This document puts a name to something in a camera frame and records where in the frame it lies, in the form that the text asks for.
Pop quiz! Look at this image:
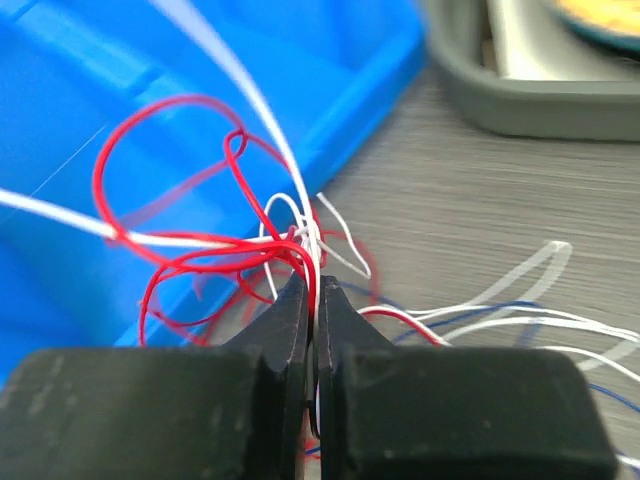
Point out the blue thin wire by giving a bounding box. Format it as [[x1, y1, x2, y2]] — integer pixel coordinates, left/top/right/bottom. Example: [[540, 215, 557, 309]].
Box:
[[299, 282, 640, 459]]

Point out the dark green plastic tray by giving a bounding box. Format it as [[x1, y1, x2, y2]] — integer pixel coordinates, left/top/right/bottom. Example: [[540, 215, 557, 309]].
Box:
[[426, 1, 639, 142]]

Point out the red thin wire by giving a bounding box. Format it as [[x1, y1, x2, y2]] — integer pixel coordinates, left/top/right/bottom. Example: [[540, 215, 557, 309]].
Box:
[[92, 94, 451, 461]]

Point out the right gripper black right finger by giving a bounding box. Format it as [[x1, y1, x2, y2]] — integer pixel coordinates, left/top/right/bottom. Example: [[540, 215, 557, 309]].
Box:
[[316, 276, 619, 479]]

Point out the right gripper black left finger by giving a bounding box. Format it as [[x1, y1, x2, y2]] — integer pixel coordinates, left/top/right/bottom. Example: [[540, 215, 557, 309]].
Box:
[[1, 276, 309, 479]]

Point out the white square plate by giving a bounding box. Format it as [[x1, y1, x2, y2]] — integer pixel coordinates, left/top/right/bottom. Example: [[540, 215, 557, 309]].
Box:
[[487, 1, 639, 82]]

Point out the white thin wire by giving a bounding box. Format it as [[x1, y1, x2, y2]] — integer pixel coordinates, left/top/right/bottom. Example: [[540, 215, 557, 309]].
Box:
[[0, 0, 640, 471]]

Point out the orange woven square plate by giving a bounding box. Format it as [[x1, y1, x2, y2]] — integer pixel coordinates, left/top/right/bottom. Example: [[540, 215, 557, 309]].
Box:
[[551, 0, 639, 51]]

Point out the blue three-compartment plastic bin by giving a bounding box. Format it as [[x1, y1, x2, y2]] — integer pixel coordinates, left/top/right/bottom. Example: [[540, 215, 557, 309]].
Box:
[[1, 1, 426, 375]]

